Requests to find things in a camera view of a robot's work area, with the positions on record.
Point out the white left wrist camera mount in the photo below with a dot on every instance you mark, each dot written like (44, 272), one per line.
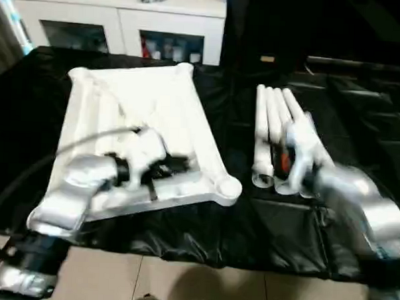
(143, 147)

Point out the red bottle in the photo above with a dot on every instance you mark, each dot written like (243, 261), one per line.
(146, 48)

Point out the black plastic mat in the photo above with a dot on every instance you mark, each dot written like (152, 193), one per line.
(29, 116)

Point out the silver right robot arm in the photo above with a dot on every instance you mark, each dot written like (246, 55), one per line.
(363, 210)

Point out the white plastic table leg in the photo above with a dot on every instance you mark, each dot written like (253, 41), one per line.
(296, 104)
(271, 110)
(283, 107)
(262, 133)

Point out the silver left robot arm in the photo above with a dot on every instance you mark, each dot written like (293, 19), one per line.
(72, 184)

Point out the black backdrop cloth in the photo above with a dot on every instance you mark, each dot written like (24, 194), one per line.
(325, 29)

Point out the light blue translucent pole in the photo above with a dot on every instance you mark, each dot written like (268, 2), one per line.
(7, 9)

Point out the small tan label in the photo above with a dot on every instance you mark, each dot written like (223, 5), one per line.
(266, 58)

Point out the white cabinet with glass doors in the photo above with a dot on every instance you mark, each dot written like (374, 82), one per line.
(119, 20)

